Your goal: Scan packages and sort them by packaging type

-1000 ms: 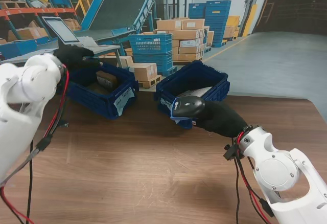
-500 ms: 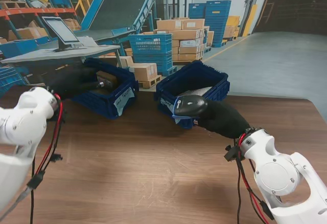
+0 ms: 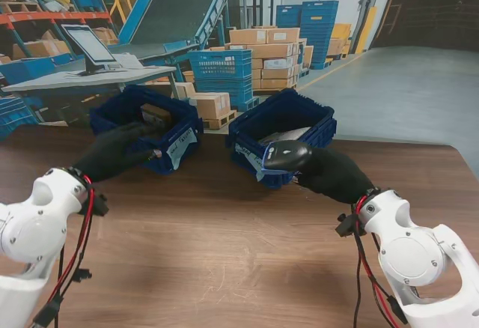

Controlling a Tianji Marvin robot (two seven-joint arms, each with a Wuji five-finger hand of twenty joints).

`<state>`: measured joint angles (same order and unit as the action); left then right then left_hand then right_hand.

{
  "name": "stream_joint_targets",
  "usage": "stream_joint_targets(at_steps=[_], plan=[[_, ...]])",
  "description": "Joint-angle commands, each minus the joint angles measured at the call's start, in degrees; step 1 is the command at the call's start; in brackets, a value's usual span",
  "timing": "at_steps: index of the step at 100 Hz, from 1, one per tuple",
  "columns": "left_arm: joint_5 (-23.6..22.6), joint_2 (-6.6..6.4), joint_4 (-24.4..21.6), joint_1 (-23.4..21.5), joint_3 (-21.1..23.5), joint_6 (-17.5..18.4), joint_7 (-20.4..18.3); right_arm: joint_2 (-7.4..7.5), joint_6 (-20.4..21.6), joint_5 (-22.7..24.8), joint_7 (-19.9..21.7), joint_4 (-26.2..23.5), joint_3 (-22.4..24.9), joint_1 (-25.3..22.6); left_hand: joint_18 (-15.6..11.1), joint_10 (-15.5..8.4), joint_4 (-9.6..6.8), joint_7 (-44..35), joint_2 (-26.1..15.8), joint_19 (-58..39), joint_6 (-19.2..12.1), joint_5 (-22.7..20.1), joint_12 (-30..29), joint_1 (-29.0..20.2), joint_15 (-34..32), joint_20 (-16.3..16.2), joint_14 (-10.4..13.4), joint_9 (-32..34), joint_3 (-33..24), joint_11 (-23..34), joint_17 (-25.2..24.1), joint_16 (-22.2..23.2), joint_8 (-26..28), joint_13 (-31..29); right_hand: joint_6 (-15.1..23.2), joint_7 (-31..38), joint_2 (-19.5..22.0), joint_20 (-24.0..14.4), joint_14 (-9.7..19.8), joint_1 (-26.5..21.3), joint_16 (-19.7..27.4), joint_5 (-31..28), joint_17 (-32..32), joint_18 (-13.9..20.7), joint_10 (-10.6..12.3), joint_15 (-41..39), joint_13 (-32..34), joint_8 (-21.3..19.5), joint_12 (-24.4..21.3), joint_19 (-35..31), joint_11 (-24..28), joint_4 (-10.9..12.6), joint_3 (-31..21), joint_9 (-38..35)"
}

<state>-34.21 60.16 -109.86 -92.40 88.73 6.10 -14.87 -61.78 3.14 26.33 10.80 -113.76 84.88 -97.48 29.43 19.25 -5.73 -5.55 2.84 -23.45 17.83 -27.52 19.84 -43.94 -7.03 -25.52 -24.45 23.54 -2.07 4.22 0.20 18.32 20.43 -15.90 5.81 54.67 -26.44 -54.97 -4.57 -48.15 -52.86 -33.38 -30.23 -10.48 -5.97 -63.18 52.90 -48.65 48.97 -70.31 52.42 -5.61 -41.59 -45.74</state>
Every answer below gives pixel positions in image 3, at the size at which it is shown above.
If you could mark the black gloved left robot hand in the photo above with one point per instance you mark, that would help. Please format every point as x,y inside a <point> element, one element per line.
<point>112,152</point>

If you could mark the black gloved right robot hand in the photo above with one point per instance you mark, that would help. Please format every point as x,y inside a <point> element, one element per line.
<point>333,174</point>

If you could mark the black and blue barcode scanner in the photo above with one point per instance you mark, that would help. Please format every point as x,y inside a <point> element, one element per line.
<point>286,155</point>

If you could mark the white padded mailer bag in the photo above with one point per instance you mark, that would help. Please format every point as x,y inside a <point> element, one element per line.
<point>295,133</point>

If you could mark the brown cardboard parcel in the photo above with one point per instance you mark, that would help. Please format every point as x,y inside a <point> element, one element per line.
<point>157,114</point>

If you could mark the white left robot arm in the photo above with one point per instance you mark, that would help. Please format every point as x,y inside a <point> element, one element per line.
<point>33,230</point>

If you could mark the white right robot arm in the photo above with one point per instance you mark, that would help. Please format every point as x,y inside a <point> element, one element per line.
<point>419,253</point>

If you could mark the blue ribbed plastic bin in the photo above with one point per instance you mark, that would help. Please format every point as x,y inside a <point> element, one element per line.
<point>310,148</point>

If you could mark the handwritten boxed parcels paper label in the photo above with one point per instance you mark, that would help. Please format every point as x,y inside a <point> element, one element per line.
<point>179,148</point>

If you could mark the blue bin boxed parcels label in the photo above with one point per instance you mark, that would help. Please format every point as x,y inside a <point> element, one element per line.
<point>179,118</point>

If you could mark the crumpled handwritten paper label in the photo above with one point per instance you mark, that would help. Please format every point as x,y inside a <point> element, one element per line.
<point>250,155</point>

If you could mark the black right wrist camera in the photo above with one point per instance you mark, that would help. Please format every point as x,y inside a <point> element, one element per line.
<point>346,225</point>

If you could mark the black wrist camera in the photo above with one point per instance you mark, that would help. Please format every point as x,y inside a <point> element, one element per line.
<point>99,205</point>
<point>346,225</point>

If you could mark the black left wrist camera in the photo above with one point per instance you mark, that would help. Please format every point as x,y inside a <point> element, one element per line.
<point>99,205</point>

